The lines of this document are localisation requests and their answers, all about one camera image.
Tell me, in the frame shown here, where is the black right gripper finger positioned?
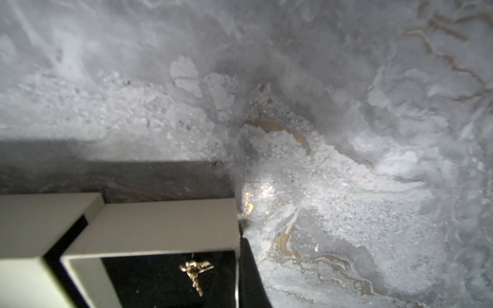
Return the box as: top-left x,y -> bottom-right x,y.
238,225 -> 272,308

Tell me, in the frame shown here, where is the gold earring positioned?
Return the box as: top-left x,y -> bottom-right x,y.
178,260 -> 214,297

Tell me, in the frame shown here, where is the cream jewelry box drawer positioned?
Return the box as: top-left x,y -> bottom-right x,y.
61,198 -> 240,307

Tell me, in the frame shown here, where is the cream jewelry box sleeve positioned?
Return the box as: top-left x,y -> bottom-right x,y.
1,192 -> 104,307

